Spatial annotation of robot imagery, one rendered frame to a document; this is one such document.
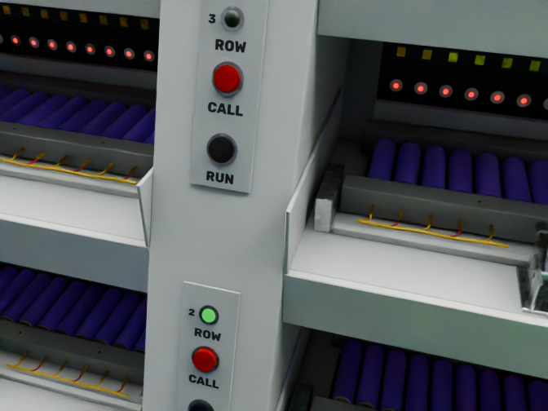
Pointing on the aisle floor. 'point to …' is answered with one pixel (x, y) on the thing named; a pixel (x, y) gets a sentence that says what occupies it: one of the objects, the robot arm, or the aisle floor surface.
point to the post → (233, 198)
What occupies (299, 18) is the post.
